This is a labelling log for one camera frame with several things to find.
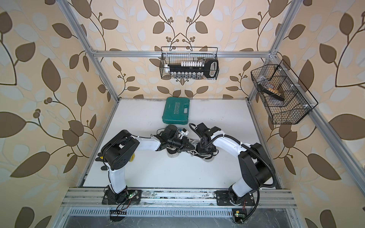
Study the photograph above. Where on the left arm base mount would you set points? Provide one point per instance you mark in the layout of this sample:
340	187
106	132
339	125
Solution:
125	196

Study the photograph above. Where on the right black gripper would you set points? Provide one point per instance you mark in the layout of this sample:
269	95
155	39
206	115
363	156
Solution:
199	147

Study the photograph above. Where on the green plastic tool case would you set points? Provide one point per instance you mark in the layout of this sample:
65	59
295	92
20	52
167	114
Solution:
176	110

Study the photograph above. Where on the wire basket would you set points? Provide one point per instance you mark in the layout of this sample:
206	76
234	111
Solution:
181	53
299	101

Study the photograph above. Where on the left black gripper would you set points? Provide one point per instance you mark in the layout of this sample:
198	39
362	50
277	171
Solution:
183	147

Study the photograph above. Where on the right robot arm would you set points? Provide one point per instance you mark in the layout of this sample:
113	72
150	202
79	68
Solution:
256	168

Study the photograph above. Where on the black socket set holder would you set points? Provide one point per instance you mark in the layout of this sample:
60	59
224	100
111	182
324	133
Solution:
199	70

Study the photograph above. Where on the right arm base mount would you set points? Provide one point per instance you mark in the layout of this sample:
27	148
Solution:
229	198

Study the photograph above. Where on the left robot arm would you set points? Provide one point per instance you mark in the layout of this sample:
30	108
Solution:
119	150

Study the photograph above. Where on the yellow tape on arm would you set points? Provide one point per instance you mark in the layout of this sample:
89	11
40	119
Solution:
100	158

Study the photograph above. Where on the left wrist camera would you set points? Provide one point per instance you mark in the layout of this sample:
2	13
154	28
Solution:
182	132

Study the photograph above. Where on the back wire basket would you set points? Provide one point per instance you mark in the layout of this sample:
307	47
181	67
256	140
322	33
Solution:
181	53

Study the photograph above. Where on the aluminium front rail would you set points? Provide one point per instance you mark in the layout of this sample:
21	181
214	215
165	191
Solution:
173	203

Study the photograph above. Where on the right wire basket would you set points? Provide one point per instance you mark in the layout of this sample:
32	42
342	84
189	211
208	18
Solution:
299	101

